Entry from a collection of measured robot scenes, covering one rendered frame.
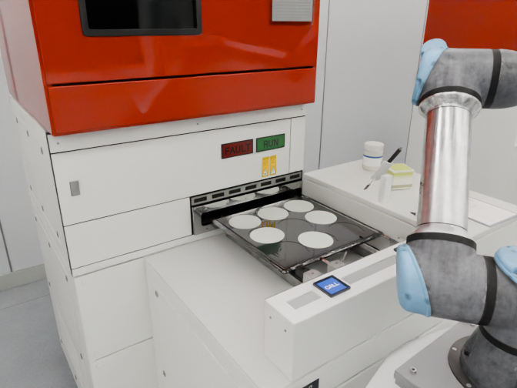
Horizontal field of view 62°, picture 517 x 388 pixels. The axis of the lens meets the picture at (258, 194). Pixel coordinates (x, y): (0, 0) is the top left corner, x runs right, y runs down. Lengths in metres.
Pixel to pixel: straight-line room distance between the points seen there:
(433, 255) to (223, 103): 0.73
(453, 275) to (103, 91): 0.85
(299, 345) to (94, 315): 0.71
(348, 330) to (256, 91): 0.72
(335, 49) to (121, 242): 2.73
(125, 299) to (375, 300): 0.75
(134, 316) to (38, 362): 1.00
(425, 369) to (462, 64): 0.57
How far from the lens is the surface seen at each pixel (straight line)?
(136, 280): 1.37
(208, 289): 1.17
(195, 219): 1.35
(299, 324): 0.84
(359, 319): 0.98
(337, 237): 1.26
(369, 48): 3.95
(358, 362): 1.06
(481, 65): 0.95
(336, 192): 1.46
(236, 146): 1.36
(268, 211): 1.40
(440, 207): 0.82
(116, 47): 1.12
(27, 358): 2.42
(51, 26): 1.08
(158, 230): 1.33
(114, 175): 1.22
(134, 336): 1.48
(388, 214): 1.33
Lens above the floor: 1.48
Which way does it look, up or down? 22 degrees down
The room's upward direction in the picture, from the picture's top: straight up
